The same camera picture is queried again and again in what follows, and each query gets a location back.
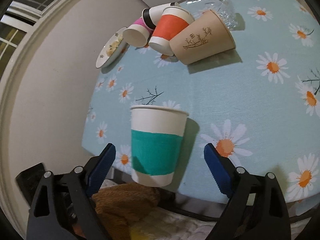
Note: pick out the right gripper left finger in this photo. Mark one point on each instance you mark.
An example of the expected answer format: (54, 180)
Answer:
(64, 199)

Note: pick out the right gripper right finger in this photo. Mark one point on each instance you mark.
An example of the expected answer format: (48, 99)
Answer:
(256, 207)

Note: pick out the teal banded paper cup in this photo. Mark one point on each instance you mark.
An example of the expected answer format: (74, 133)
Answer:
(156, 137)

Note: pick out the brown kraft paper cup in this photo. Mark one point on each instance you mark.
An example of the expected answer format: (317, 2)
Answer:
(205, 37)

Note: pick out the pink banded paper cup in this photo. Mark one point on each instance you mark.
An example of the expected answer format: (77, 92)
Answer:
(137, 34)

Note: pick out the orange banded paper cup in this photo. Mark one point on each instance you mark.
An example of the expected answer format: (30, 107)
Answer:
(172, 22)

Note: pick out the clear glass cup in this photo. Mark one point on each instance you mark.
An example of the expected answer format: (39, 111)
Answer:
(224, 8)

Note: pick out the black banded paper cup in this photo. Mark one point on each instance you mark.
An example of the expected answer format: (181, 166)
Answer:
(152, 15)

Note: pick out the black smartphone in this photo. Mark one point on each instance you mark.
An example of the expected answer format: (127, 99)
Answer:
(28, 181)

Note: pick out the brown plush cushion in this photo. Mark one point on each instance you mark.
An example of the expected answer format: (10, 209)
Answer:
(120, 206)

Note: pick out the daisy print blue tablecloth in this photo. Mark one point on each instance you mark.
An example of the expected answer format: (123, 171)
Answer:
(257, 104)

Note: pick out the white plate with snacks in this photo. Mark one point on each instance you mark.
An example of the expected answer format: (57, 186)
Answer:
(111, 50)

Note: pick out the white framed window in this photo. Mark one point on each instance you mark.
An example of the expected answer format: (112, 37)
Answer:
(18, 19)

